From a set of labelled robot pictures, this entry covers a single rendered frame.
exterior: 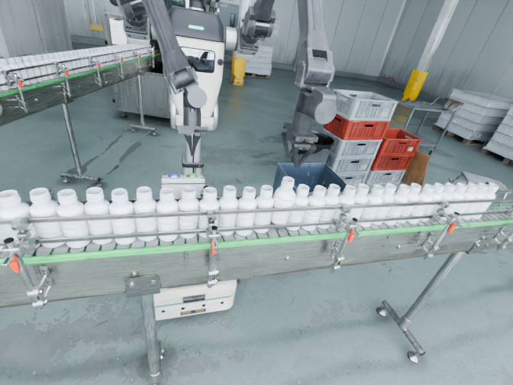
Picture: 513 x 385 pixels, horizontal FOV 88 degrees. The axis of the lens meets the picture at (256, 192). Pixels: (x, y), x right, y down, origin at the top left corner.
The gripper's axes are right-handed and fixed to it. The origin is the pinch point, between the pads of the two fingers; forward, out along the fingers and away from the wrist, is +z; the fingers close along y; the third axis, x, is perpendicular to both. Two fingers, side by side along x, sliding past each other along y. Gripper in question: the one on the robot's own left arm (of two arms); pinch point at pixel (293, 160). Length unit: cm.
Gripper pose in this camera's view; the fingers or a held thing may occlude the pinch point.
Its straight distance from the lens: 80.2
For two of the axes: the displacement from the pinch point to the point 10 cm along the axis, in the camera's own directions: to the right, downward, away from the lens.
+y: -2.6, -5.5, 7.9
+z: -1.5, 8.3, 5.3
